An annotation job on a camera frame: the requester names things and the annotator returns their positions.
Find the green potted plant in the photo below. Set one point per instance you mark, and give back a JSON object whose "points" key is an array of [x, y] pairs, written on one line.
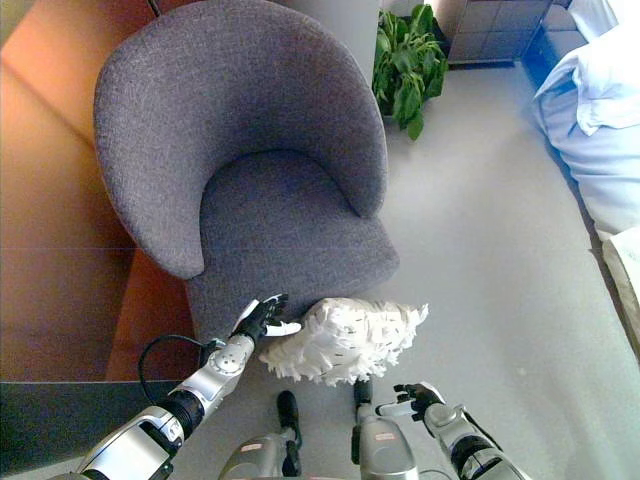
{"points": [[407, 65]]}

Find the silver right robot leg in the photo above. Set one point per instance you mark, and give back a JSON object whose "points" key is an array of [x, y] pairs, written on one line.
{"points": [[377, 440]]}

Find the silver left robot leg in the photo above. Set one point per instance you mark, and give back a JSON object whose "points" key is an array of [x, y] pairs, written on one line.
{"points": [[272, 445]]}

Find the silver robot leg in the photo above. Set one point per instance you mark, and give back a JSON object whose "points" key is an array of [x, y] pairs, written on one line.
{"points": [[377, 440], [272, 445]]}

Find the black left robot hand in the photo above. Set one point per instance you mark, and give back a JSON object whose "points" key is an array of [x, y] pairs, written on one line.
{"points": [[260, 318]]}

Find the grey fabric tub armchair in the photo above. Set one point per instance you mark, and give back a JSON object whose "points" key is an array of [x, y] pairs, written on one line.
{"points": [[240, 155]]}

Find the white bed duvet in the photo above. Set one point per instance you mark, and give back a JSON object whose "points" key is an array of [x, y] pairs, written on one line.
{"points": [[595, 115]]}

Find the grey panelled cabinet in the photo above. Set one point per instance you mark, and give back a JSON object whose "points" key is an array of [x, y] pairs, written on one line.
{"points": [[495, 30]]}

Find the white fringed cloth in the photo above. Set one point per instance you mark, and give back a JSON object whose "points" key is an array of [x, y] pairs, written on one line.
{"points": [[345, 342]]}

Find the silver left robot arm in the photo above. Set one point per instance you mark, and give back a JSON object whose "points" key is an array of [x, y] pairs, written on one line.
{"points": [[165, 420]]}

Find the beige bed base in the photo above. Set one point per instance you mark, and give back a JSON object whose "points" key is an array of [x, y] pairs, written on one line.
{"points": [[622, 280]]}

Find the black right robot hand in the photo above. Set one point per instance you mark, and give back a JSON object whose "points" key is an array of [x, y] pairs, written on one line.
{"points": [[419, 400]]}

